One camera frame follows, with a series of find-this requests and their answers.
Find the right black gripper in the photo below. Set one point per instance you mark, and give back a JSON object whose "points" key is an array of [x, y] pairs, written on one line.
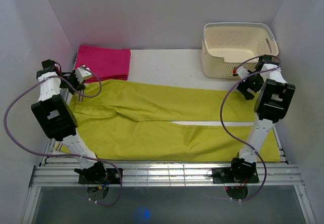
{"points": [[244, 85]]}

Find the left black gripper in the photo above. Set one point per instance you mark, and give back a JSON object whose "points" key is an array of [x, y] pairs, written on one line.
{"points": [[78, 86]]}

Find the yellow-green trousers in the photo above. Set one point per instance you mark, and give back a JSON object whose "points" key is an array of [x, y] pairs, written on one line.
{"points": [[123, 120]]}

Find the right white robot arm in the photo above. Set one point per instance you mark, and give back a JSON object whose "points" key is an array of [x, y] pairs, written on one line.
{"points": [[271, 106]]}

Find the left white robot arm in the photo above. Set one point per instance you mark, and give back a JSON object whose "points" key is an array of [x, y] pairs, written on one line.
{"points": [[58, 121]]}

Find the folded pink trousers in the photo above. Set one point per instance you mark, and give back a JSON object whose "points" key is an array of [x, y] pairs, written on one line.
{"points": [[105, 63]]}

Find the cream perforated plastic basket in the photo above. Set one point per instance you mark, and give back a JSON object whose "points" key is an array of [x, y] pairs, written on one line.
{"points": [[227, 44]]}

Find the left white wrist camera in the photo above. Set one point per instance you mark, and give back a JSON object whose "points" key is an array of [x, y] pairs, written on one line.
{"points": [[83, 74]]}

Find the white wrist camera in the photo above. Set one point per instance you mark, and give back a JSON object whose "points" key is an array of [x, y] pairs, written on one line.
{"points": [[83, 74], [241, 72]]}

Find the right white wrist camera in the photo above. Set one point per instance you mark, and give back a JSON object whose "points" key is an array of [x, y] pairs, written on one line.
{"points": [[241, 72]]}

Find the aluminium rail frame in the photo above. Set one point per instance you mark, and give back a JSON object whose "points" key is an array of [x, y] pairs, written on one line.
{"points": [[59, 172]]}

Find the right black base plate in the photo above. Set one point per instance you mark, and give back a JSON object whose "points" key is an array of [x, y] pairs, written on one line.
{"points": [[236, 187]]}

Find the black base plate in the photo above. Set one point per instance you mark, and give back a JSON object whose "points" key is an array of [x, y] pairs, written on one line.
{"points": [[111, 177], [236, 187]]}

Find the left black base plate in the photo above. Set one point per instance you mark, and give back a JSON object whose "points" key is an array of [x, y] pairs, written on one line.
{"points": [[111, 177]]}

